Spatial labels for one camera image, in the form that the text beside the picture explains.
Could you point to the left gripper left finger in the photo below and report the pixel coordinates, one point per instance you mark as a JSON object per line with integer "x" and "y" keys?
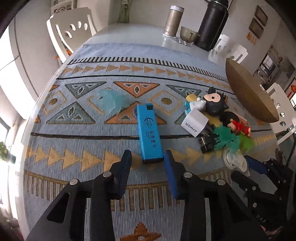
{"x": 121, "y": 171}

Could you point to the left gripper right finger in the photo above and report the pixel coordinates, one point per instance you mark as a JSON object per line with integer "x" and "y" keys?
{"x": 175, "y": 176}

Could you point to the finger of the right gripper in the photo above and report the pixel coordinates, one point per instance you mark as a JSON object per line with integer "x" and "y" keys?
{"x": 250, "y": 187}
{"x": 256, "y": 165}

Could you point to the blue lighter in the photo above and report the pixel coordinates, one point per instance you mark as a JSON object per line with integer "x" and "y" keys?
{"x": 150, "y": 142}

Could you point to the black rectangular box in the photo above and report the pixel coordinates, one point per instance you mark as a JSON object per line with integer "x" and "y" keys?
{"x": 207, "y": 143}

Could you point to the green translucent plastic toy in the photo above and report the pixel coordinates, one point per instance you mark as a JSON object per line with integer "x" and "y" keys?
{"x": 224, "y": 138}

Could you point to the red dress doll figurine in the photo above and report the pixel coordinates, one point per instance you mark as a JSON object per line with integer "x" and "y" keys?
{"x": 232, "y": 121}

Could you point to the white Anker charger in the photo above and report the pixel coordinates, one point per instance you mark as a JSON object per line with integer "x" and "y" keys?
{"x": 194, "y": 122}

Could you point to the yellow rectangular block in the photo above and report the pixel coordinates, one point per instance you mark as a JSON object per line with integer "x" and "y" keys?
{"x": 213, "y": 121}

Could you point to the black head cartoon figurine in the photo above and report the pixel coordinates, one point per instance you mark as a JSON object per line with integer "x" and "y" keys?
{"x": 213, "y": 103}

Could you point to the round white tape dispenser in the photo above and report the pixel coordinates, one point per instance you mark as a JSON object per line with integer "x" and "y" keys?
{"x": 235, "y": 161}

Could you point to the white chair right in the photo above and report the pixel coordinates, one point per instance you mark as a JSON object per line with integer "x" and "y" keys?
{"x": 285, "y": 126}

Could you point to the white chair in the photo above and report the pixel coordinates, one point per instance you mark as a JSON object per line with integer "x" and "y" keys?
{"x": 69, "y": 30}
{"x": 227, "y": 48}
{"x": 285, "y": 126}

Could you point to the translucent blue plastic piece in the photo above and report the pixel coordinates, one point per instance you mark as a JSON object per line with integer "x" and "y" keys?
{"x": 110, "y": 101}

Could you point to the patterned blue table mat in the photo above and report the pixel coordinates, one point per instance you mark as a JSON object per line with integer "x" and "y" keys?
{"x": 73, "y": 138}

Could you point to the brown ribbed bowl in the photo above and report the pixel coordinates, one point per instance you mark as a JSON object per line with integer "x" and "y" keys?
{"x": 250, "y": 94}

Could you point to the white chair far middle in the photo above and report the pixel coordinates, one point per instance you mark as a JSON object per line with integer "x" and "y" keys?
{"x": 227, "y": 48}

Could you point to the small grey glass bowl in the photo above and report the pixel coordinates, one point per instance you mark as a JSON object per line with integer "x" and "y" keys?
{"x": 188, "y": 35}

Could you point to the lower small framed picture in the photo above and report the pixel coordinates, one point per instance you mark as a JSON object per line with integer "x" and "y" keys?
{"x": 256, "y": 28}

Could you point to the small framed picture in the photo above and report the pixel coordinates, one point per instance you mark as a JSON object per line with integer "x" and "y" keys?
{"x": 261, "y": 15}
{"x": 256, "y": 28}

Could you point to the white chair far left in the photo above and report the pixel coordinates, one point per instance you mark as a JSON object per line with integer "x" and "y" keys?
{"x": 69, "y": 30}

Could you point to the upper small framed picture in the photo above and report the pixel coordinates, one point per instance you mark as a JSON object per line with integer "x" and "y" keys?
{"x": 261, "y": 15}

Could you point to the green glass flower vase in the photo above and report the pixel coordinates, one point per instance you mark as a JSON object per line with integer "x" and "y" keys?
{"x": 124, "y": 13}

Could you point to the beige steel tumbler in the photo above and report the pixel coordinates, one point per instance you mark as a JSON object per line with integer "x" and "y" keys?
{"x": 173, "y": 21}

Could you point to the black thermos bottle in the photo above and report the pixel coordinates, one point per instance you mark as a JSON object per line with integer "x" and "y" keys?
{"x": 213, "y": 23}

